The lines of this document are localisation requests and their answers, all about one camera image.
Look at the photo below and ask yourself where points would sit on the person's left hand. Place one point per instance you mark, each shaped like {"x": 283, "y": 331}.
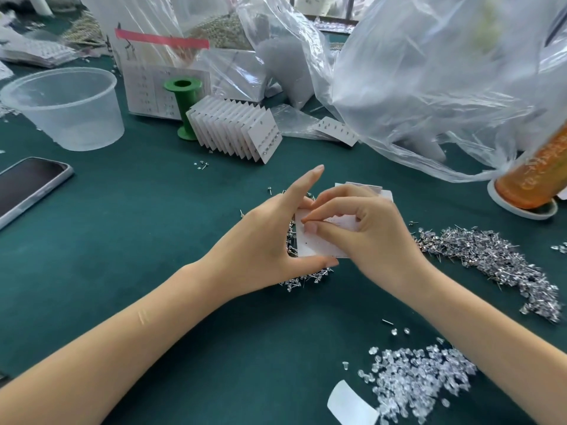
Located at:
{"x": 257, "y": 247}

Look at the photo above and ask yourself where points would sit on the person's right hand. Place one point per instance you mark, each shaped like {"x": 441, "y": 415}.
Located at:
{"x": 385, "y": 243}

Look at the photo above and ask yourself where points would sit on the person's left thumb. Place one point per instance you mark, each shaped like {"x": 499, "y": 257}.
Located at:
{"x": 316, "y": 262}

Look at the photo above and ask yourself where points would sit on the person's right thumb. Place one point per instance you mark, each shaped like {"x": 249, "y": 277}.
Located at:
{"x": 325, "y": 238}

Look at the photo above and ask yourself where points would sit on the white earring card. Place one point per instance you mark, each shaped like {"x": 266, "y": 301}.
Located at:
{"x": 310, "y": 245}

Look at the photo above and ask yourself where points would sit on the person's left forearm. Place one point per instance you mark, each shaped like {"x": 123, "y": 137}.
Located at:
{"x": 102, "y": 349}

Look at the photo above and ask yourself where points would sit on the person's right forearm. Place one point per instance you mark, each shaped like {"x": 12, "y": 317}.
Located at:
{"x": 496, "y": 345}

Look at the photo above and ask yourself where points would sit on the small pile of silver ear studs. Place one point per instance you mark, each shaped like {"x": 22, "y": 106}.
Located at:
{"x": 305, "y": 278}

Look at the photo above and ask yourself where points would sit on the white card with studs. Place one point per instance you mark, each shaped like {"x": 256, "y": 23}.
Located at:
{"x": 336, "y": 130}

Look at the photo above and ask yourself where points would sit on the flat small clear bag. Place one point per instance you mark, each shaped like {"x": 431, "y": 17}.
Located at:
{"x": 294, "y": 121}

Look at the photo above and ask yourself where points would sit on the row of white earring cards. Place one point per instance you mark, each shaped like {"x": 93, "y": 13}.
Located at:
{"x": 239, "y": 128}

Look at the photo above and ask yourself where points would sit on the white paper slip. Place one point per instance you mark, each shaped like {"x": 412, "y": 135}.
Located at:
{"x": 350, "y": 405}

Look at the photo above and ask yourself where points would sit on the pile of clear earring backs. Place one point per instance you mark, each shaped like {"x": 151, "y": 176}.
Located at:
{"x": 416, "y": 380}

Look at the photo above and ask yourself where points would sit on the long pile of silver ear studs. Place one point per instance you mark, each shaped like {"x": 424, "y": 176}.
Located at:
{"x": 491, "y": 256}

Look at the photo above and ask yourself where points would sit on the white round lid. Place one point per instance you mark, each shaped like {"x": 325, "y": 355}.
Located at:
{"x": 505, "y": 207}

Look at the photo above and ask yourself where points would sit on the clear bag of white pieces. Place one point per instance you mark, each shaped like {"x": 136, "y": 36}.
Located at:
{"x": 283, "y": 61}

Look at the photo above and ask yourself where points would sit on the large crumpled clear plastic bag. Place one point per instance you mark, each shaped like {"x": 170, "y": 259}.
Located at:
{"x": 434, "y": 75}

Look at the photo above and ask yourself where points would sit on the green plastic spool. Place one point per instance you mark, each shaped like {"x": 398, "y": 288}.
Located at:
{"x": 184, "y": 99}

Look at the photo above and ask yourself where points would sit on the orange bottle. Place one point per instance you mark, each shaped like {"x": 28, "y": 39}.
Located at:
{"x": 538, "y": 172}

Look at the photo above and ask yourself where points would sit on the white printed label sheet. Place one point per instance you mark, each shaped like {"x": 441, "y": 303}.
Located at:
{"x": 144, "y": 92}

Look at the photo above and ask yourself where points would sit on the bag of pearl beads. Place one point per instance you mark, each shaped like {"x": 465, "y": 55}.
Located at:
{"x": 221, "y": 28}

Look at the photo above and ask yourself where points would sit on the plastic bag with red tape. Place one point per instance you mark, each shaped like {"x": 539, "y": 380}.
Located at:
{"x": 141, "y": 22}

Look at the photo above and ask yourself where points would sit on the clear plastic bowl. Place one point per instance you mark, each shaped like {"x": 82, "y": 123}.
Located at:
{"x": 66, "y": 110}

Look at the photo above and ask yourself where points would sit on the smartphone with grey case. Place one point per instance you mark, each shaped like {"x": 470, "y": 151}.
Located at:
{"x": 26, "y": 185}

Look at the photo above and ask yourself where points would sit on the stack of white cards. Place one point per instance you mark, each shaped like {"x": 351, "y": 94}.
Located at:
{"x": 40, "y": 53}

